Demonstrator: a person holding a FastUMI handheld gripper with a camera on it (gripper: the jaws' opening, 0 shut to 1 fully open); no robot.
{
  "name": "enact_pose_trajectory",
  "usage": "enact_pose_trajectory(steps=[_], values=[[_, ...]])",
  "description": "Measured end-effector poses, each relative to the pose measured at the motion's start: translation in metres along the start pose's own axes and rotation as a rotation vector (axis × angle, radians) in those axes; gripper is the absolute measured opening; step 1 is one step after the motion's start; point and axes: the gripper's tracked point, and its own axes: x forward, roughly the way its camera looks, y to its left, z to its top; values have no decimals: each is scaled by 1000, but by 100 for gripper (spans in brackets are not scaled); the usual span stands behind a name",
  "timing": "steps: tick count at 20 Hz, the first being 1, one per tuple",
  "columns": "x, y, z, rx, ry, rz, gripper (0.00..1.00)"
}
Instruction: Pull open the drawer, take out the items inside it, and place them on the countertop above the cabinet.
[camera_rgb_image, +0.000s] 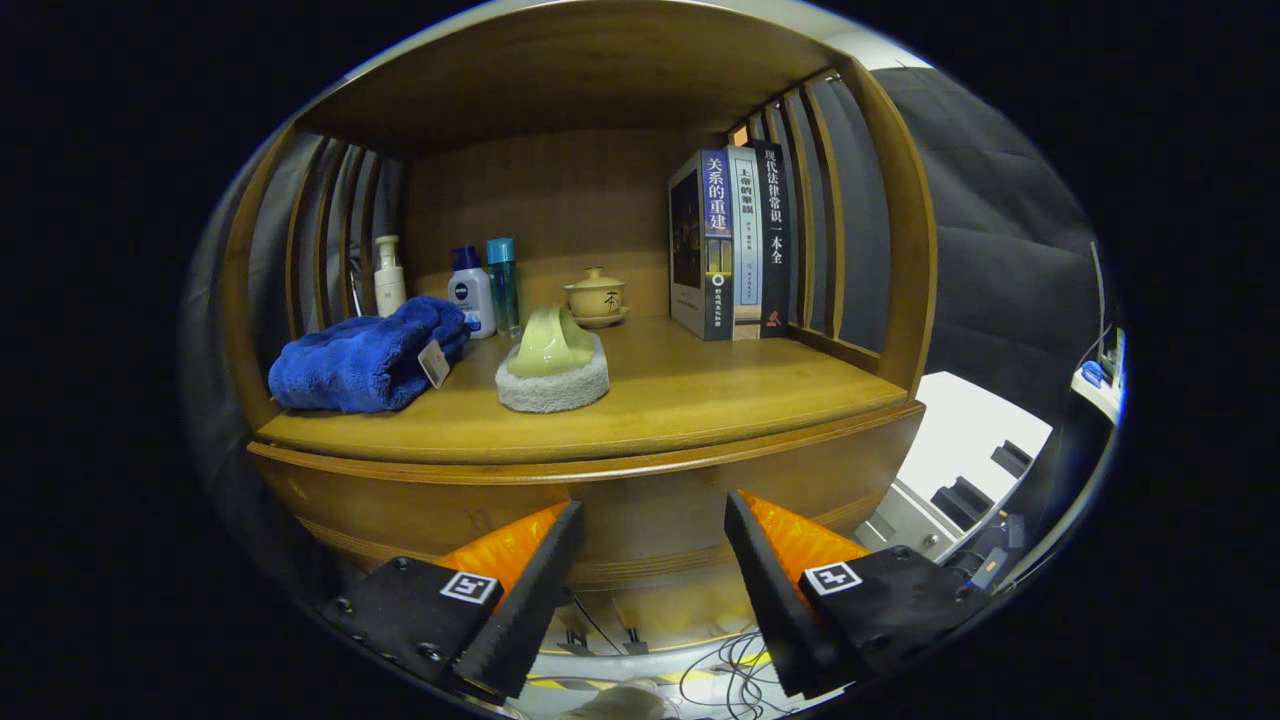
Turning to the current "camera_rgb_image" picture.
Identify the white pump bottle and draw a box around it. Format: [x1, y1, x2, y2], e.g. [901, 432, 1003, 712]
[373, 235, 408, 319]

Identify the dark electronic device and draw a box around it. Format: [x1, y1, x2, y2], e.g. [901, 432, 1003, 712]
[945, 515, 1026, 593]

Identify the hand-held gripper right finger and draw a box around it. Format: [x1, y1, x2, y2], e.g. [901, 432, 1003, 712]
[724, 488, 993, 701]

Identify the white power strip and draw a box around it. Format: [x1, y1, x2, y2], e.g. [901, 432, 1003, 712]
[1070, 330, 1126, 426]

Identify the dark blue cover book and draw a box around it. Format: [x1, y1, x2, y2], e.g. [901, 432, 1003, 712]
[668, 150, 736, 342]

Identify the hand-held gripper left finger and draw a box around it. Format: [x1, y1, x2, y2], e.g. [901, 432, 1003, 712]
[318, 500, 586, 701]

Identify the teal slim bottle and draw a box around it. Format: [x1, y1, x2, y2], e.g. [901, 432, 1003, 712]
[486, 237, 522, 339]

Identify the wooden countertop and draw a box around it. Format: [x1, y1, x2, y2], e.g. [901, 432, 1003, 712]
[255, 318, 911, 466]

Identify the beige lidded ceramic cup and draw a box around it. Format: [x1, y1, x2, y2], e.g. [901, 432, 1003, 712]
[563, 267, 628, 318]

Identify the black spine book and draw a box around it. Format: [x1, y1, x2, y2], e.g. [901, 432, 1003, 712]
[748, 140, 793, 339]

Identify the white spine book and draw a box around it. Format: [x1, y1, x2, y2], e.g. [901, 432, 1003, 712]
[727, 145, 763, 341]

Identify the blue plush towel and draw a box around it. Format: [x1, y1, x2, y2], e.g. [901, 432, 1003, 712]
[268, 295, 476, 414]

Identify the wooden cabinet with slatted sides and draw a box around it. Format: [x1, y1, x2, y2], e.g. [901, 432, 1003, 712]
[220, 0, 941, 651]

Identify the yellow-handled white scrub pad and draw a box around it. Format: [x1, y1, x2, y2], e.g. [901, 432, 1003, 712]
[495, 305, 611, 414]

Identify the tangled black cable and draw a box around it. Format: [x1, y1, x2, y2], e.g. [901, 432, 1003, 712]
[680, 630, 791, 719]

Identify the white drawer unit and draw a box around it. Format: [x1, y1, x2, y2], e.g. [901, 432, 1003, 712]
[855, 370, 1054, 561]

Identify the white bottle with blue cap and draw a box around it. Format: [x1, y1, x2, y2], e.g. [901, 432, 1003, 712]
[447, 246, 498, 340]

